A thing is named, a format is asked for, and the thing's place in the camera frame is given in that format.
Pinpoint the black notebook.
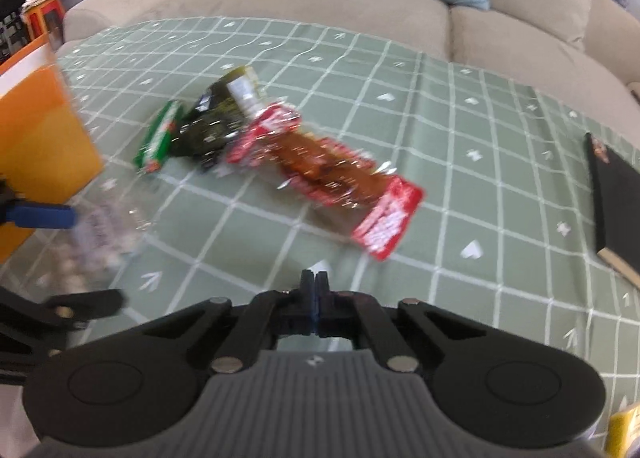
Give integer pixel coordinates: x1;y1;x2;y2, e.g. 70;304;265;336
584;133;640;289

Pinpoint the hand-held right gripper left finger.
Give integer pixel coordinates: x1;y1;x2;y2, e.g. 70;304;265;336
145;270;317;374

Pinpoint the dark green snack packet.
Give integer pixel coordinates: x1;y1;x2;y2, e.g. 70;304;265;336
172;65;263;171

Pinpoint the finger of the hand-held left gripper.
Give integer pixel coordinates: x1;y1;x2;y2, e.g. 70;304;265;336
0;288;125;335
0;180;76;229

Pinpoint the red snack packet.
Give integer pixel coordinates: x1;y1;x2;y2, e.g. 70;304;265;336
222;105;426;261

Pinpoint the orange cardboard box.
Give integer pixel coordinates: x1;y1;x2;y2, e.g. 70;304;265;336
0;32;104;263

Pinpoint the yellow packet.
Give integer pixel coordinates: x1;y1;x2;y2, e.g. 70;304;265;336
605;400;640;458

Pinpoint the orange stool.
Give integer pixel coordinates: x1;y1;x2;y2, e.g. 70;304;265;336
22;0;66;46

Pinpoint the green checked tablecloth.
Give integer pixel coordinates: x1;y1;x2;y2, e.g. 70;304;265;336
0;15;640;439

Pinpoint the clear packet of round snacks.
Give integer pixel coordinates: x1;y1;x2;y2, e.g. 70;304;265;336
42;180;161;289

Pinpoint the green striped snack packet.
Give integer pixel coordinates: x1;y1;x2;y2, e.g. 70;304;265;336
134;100;186;173

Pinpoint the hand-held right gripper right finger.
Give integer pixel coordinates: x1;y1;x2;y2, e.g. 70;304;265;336
316;270;488;373

